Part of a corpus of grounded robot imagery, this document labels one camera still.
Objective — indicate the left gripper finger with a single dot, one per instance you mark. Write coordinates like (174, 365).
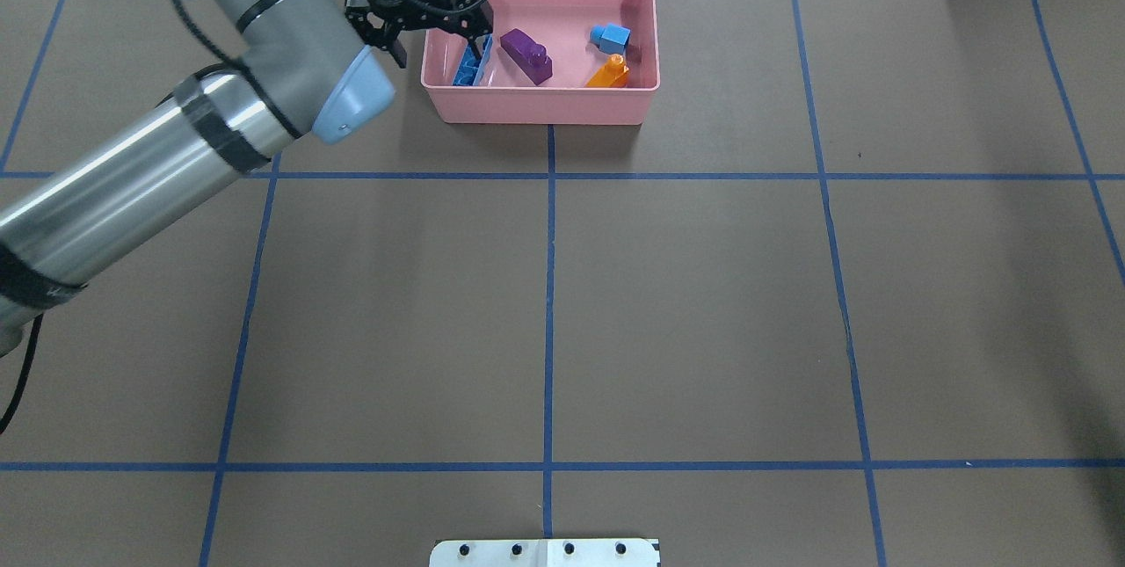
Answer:
(477, 21)
(389, 43)

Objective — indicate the long blue toy block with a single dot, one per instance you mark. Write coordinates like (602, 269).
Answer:
(473, 63)

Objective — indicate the purple toy block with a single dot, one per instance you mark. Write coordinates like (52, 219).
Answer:
(531, 57)

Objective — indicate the small blue toy block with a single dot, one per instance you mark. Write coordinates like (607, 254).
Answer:
(610, 39)

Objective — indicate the orange toy block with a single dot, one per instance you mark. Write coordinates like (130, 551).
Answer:
(613, 74)

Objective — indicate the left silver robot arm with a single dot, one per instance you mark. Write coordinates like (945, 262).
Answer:
(282, 69)

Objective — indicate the pink plastic box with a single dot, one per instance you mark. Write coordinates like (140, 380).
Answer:
(505, 96)

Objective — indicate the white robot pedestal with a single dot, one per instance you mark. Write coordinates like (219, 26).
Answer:
(607, 551)

